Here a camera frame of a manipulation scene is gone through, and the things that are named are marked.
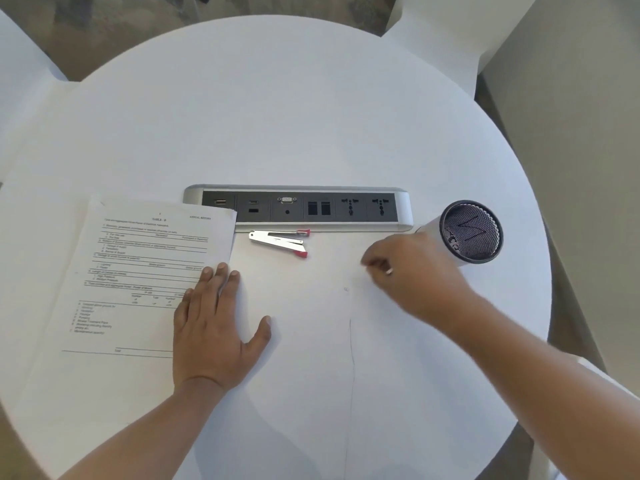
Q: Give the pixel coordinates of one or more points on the white wrapped mesh pen holder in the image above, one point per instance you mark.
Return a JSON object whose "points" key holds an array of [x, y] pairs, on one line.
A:
{"points": [[472, 232]]}

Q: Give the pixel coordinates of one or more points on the silver stapler with pink ends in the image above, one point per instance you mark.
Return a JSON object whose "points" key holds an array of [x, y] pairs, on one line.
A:
{"points": [[277, 240]]}

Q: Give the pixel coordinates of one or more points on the person's right hand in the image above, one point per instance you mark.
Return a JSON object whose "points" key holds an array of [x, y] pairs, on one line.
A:
{"points": [[425, 284]]}

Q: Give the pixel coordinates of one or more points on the silver table power socket strip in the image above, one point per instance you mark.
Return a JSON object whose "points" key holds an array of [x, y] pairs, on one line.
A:
{"points": [[300, 207]]}

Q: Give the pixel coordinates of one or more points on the person's left hand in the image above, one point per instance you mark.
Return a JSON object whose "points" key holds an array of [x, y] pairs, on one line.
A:
{"points": [[210, 334]]}

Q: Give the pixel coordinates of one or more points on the person's right forearm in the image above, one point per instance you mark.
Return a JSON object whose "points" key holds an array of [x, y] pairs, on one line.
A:
{"points": [[550, 394]]}

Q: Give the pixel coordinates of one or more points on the printed paper stack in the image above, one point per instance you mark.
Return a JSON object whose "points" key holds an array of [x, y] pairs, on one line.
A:
{"points": [[140, 254]]}

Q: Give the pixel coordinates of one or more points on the person's left forearm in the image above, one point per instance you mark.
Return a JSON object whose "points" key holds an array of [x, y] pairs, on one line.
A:
{"points": [[145, 434]]}

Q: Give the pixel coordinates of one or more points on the white plastic chair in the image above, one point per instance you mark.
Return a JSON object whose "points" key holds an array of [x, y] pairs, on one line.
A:
{"points": [[22, 109], [590, 374], [450, 29]]}

